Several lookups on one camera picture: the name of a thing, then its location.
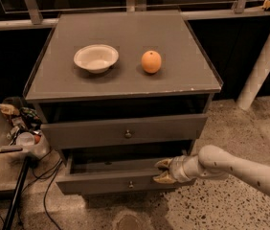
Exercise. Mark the white cup in bin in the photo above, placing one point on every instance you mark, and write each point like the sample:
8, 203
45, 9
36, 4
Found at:
25, 139

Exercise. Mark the white column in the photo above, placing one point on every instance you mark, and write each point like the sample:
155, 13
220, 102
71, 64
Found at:
256, 79

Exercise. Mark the grey drawer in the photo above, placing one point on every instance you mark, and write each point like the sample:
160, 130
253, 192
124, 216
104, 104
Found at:
111, 177
89, 134

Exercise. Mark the white bowl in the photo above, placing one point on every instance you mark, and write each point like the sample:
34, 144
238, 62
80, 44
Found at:
96, 58

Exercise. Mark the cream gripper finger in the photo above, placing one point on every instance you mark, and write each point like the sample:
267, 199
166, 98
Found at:
163, 164
164, 178

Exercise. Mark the grey top drawer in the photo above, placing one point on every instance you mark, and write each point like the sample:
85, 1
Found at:
89, 134

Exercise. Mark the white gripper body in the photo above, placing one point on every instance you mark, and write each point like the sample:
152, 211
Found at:
177, 169

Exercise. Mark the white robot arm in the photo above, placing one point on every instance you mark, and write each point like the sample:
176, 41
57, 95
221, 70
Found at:
212, 162

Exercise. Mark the orange fruit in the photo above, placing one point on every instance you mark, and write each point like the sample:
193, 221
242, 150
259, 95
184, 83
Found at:
151, 62

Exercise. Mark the metal railing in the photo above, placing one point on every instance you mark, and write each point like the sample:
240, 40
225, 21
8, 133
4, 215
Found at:
109, 13

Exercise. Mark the grey drawer cabinet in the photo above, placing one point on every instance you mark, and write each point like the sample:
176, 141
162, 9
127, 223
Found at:
61, 92

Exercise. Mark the black pole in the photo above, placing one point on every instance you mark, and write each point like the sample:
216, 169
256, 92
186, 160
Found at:
16, 194

